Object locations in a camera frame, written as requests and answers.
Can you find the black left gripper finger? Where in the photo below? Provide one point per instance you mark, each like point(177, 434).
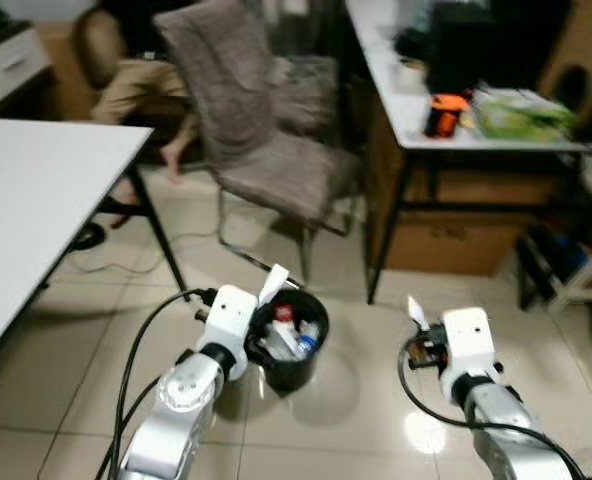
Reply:
point(271, 318)
point(260, 313)

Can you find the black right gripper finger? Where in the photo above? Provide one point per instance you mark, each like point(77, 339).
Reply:
point(426, 330)

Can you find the small white paper scrap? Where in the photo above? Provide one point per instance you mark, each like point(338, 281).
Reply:
point(417, 312)

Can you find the long white paper scrap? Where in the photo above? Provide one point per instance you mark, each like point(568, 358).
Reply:
point(273, 283)

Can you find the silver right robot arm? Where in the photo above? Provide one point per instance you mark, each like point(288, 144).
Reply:
point(516, 435)

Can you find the black round rubbish bin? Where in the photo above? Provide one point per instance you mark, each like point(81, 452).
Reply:
point(296, 375)

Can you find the red snack packet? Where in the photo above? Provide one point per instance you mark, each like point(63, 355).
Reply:
point(286, 312)

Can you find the crumpled white wrapper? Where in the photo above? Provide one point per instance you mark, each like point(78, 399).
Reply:
point(281, 342)

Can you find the clear plastic bottle blue cap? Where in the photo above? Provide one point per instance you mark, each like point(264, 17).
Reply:
point(308, 338)

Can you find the brown cardboard box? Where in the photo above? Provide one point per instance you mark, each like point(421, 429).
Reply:
point(456, 235)

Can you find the black and white floor rack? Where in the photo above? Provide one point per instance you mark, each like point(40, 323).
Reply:
point(576, 280)

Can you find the black round floor object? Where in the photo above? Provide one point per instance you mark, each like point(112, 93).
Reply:
point(88, 236)

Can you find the orange and black tool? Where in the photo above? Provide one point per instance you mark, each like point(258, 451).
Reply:
point(445, 117)

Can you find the chair with brown plaid cover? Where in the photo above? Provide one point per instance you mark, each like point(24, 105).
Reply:
point(236, 100)

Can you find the chair with plaid cushion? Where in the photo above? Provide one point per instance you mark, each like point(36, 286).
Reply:
point(306, 95)

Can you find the green tissue box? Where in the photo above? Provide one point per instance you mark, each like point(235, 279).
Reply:
point(521, 117)

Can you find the white table with black legs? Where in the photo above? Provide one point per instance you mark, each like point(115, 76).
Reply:
point(36, 200)

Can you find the white cup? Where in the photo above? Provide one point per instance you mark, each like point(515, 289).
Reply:
point(411, 74)

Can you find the person in tan trousers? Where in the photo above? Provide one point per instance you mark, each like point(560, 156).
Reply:
point(136, 85)

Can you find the black computer case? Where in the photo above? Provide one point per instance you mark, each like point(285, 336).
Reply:
point(476, 40)

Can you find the brown armchair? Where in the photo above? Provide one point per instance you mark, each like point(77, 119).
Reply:
point(96, 40)

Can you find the wooden speaker box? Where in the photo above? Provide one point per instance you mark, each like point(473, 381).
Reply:
point(581, 45)

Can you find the white drawer cabinet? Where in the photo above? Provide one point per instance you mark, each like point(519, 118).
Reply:
point(11, 65)

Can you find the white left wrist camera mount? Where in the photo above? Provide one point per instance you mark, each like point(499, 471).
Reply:
point(229, 325)

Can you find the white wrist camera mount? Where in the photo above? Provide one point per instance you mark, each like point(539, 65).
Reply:
point(468, 345)
point(229, 325)

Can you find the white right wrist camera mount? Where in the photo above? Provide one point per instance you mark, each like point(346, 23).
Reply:
point(468, 345)

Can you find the white desk with black frame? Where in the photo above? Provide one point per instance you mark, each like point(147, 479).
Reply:
point(396, 110)

